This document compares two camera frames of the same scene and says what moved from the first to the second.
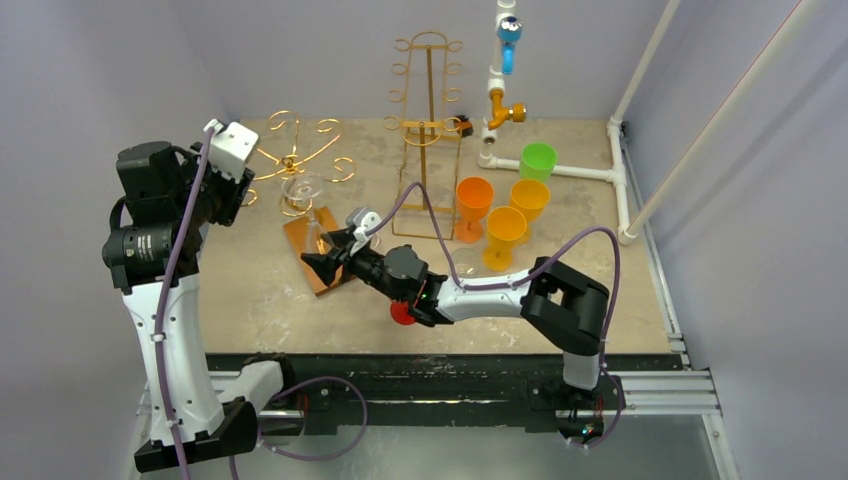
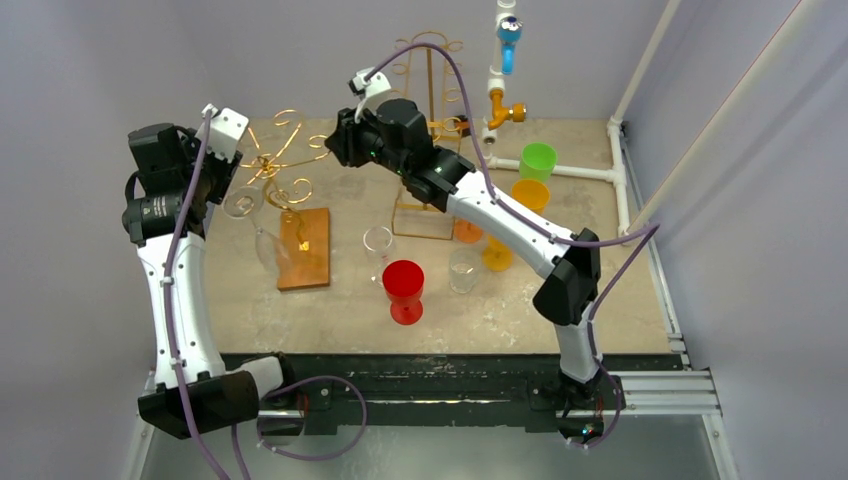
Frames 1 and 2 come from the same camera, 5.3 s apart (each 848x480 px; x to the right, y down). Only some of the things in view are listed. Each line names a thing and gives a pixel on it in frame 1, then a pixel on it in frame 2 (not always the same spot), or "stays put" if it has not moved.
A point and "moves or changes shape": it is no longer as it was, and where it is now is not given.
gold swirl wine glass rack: x=312 y=227 moves or changes shape
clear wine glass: x=299 y=191 to x=244 y=202
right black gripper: x=342 y=262 to x=342 y=142
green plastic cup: x=537 y=161 stays put
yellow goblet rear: x=530 y=196 stays put
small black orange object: x=465 y=125 stays put
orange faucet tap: x=502 y=113 stays put
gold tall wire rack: x=424 y=205 stays put
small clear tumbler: x=466 y=262 stays put
